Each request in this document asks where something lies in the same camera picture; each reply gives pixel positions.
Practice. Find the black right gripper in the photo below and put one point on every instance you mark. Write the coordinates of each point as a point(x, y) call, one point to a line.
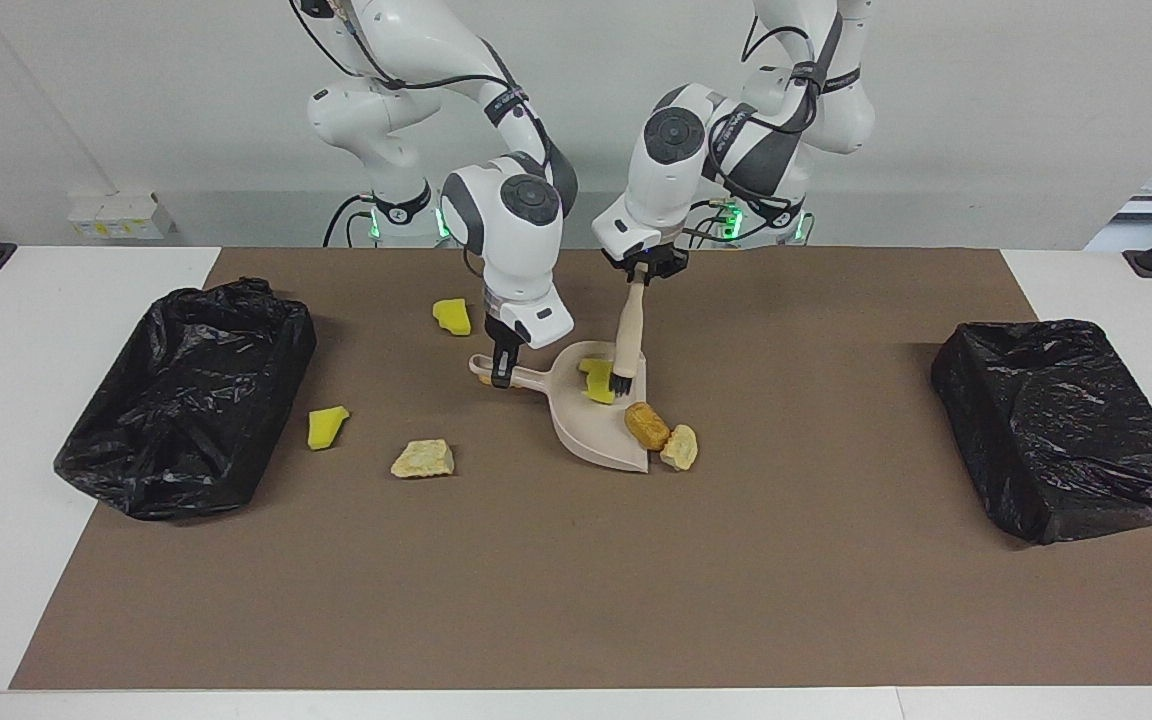
point(506, 338)

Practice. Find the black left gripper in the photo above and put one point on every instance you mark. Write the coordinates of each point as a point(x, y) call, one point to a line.
point(656, 257)

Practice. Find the beige brush with black bristles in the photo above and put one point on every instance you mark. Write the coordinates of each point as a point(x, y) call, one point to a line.
point(629, 330)

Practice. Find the notched yellow sponge piece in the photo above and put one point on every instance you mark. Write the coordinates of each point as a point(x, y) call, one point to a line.
point(596, 385)

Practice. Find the beige plastic dustpan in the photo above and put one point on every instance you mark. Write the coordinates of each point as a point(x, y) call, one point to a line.
point(586, 432)

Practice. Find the angular pale bread chunk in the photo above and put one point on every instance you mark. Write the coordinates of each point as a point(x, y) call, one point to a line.
point(423, 459)

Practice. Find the brown fried bread roll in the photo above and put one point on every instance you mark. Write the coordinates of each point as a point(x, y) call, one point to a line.
point(646, 425)

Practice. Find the lumpy pale bread piece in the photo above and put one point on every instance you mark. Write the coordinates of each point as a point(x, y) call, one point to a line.
point(681, 447)

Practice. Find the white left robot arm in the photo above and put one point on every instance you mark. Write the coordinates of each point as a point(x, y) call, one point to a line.
point(676, 150)

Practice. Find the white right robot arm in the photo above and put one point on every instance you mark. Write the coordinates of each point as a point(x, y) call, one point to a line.
point(516, 230)

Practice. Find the bin with black bag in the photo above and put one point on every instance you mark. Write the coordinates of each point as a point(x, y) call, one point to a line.
point(186, 420)
point(1056, 430)

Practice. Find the brown table mat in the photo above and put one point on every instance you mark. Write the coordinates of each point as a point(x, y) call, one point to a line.
point(576, 600)

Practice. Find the white wall socket box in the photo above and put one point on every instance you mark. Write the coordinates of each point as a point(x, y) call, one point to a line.
point(121, 215)

